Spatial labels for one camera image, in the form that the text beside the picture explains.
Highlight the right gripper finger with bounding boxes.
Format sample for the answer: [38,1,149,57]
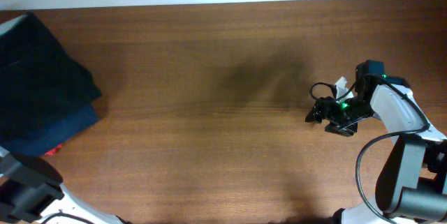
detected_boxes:
[325,121,358,137]
[305,103,323,124]

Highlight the dark green shorts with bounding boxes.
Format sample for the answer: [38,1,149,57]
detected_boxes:
[1,13,102,140]

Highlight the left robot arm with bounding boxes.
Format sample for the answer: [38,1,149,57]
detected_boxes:
[1,13,121,223]

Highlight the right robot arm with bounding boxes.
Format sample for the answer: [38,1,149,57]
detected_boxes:
[305,60,446,223]

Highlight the folded navy blue garment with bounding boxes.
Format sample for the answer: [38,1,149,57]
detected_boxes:
[1,105,98,156]

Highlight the red cloth under stack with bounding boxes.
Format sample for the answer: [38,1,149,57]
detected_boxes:
[45,144,64,156]

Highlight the right black cable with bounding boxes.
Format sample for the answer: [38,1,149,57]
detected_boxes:
[309,73,431,224]

